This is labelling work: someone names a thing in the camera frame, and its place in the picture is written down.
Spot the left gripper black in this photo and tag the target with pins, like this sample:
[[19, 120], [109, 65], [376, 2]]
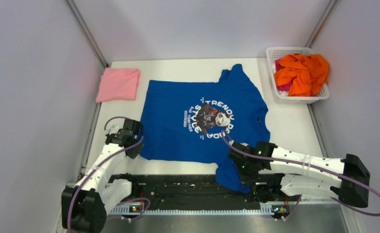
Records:
[[133, 154]]

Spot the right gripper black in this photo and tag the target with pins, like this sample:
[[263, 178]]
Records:
[[246, 179]]

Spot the blue printed t shirt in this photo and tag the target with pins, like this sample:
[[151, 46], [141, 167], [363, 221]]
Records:
[[185, 122]]

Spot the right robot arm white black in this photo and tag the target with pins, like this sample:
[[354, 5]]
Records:
[[274, 173]]

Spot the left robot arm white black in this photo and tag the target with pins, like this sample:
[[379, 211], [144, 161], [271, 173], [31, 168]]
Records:
[[86, 205]]

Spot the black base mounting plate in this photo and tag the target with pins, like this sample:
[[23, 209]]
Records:
[[202, 193]]

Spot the folded pink t shirt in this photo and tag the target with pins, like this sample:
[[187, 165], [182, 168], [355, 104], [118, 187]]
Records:
[[118, 84]]

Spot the magenta garment in basket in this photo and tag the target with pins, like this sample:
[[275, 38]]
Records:
[[285, 87]]

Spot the orange t shirt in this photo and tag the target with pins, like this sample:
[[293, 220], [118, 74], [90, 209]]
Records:
[[307, 73]]

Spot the white plastic laundry basket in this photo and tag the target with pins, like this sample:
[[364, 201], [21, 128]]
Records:
[[275, 53]]

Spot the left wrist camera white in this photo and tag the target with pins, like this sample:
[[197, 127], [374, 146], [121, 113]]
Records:
[[113, 129]]

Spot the aluminium frame rail front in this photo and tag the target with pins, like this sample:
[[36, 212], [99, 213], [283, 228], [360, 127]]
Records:
[[136, 206]]

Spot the left corner frame post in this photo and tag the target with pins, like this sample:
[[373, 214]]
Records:
[[71, 4]]

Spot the corner frame post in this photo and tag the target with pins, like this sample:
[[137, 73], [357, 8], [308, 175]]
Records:
[[71, 4], [321, 22]]

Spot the right corner frame post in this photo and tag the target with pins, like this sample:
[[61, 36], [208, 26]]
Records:
[[321, 22]]

